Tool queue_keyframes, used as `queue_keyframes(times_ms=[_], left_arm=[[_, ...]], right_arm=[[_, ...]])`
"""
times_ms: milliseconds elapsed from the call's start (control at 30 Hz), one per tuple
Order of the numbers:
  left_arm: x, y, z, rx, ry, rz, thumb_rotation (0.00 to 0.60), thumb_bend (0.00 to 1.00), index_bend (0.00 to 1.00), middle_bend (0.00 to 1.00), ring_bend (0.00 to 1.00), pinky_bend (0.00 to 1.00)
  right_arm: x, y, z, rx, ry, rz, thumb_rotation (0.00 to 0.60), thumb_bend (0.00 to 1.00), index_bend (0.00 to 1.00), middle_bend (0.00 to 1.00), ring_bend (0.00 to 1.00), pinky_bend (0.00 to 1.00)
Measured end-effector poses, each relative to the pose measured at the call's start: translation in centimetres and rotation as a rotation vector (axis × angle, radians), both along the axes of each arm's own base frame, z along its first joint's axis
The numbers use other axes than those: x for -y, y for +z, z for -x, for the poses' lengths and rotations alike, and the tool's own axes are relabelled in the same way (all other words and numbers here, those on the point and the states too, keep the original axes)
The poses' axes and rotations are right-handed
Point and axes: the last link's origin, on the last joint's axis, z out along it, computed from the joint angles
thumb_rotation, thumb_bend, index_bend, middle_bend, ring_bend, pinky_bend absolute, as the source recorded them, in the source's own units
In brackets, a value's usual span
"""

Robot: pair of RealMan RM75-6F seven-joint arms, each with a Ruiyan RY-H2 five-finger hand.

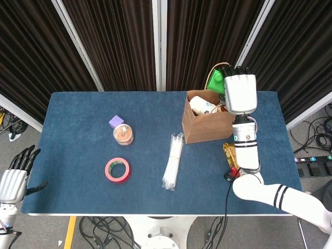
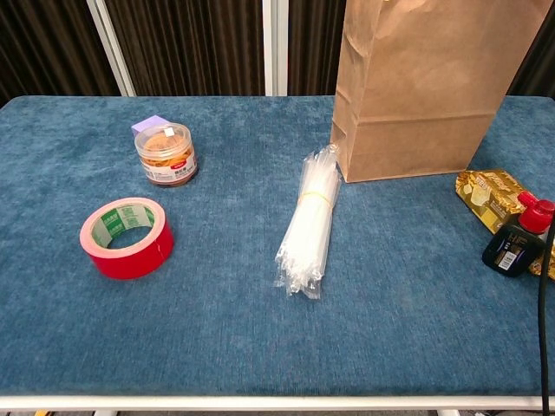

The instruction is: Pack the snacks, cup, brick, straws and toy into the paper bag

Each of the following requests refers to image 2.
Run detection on blue table cloth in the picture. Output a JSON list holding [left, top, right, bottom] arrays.
[[0, 94, 555, 398]]

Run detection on clear jar of rubber bands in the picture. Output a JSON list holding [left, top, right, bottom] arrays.
[[133, 122, 199, 189]]

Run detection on black ink bottle red cap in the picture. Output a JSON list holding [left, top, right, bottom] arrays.
[[481, 191, 555, 278]]

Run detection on red adhesive tape roll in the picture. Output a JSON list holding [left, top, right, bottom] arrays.
[[79, 197, 175, 281]]

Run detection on gold foil snack package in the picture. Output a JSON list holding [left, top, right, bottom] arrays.
[[454, 168, 555, 281]]

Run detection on purple cube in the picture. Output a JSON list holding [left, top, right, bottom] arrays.
[[130, 114, 168, 139]]

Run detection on white table frame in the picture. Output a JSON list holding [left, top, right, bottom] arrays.
[[0, 393, 555, 416]]

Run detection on brown paper bag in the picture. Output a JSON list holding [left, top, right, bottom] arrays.
[[330, 0, 555, 184]]

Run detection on white plastic zip ties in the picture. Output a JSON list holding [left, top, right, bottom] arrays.
[[274, 144, 343, 301]]

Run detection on black pleated partition panel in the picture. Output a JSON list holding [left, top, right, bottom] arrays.
[[275, 0, 350, 97], [0, 0, 136, 107], [103, 0, 277, 97], [506, 8, 555, 97]]

